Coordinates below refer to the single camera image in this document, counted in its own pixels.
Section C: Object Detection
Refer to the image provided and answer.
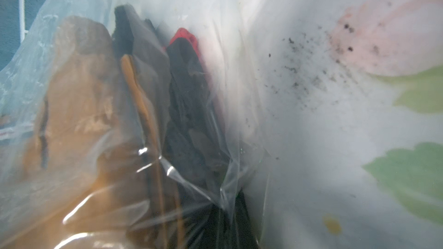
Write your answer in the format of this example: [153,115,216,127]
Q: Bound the brown garment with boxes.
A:
[1,9,186,249]

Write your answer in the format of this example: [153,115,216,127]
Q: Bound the clear plastic vacuum bag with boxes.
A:
[0,0,443,249]

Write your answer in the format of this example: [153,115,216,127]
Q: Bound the red folded garment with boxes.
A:
[169,28,203,62]

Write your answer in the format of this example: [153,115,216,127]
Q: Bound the black garment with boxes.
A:
[112,4,260,249]

